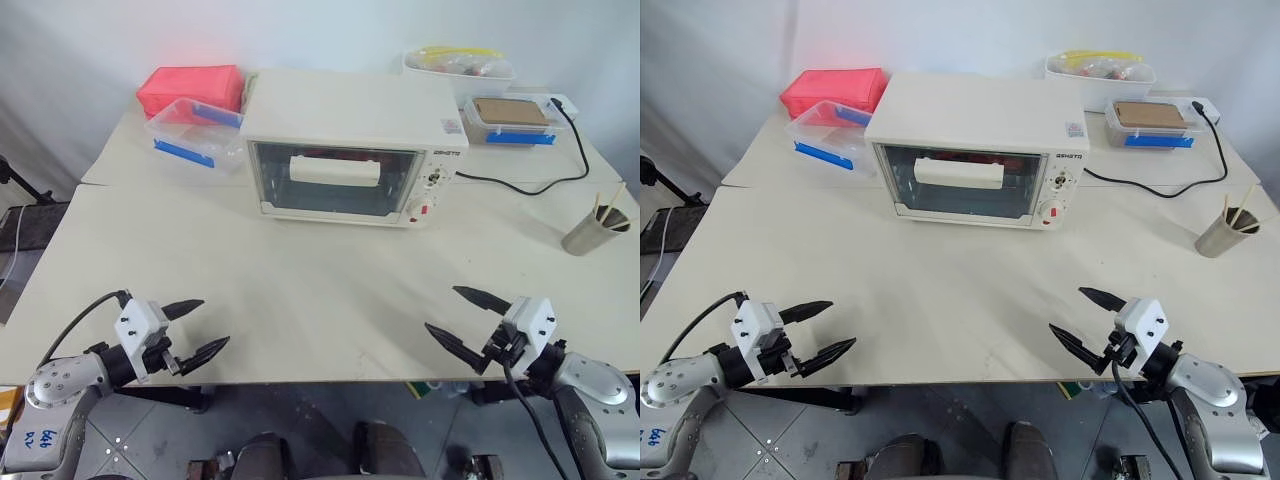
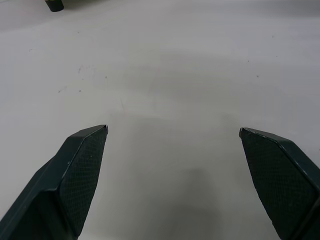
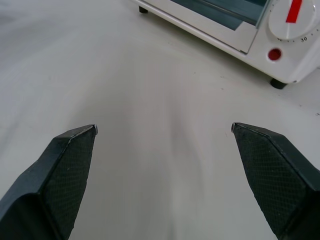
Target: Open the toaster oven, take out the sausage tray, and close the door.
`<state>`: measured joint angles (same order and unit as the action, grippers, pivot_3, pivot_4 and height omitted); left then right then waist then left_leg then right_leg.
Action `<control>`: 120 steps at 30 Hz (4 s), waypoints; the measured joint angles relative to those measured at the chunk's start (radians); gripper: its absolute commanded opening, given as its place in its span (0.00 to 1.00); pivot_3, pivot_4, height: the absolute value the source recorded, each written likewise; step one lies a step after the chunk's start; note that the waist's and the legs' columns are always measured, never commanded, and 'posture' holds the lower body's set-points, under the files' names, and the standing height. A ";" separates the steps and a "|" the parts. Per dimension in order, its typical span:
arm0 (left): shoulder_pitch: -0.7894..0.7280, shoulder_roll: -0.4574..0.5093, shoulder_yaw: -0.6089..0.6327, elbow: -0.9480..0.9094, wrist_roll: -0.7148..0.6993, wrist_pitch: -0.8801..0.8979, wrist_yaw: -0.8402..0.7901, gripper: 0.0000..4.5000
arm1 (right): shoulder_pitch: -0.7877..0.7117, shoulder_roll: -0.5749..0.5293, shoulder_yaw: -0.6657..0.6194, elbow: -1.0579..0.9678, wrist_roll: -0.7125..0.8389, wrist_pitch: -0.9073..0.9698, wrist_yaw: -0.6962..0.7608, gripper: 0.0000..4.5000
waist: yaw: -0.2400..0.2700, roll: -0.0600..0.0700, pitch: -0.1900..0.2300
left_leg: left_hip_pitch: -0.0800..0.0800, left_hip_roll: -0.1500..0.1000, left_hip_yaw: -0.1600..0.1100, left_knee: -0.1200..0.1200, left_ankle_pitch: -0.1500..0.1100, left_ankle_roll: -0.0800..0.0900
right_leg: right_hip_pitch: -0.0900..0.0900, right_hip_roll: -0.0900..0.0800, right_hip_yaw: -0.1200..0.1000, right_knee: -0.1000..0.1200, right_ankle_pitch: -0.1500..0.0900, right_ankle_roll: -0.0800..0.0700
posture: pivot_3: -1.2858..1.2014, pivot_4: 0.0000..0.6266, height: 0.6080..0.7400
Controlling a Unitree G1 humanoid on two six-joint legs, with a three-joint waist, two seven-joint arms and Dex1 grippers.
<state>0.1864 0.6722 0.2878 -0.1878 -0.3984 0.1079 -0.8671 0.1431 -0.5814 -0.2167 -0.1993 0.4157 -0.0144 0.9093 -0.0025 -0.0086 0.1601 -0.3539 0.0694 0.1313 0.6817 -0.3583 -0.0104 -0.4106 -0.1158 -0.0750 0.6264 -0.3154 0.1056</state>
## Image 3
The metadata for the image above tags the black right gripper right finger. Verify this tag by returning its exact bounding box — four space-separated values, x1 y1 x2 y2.
231 122 320 240

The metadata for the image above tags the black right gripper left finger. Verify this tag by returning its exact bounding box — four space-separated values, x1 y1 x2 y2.
0 123 99 240

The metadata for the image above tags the white toaster oven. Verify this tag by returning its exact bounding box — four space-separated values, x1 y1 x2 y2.
131 0 320 90

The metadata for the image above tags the glass oven door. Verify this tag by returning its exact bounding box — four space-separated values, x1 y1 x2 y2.
136 0 271 55

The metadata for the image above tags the red indicator light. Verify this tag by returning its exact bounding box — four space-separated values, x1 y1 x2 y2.
267 47 283 62

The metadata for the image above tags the white timer knob red mark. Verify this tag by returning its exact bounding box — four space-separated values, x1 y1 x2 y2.
268 0 317 41

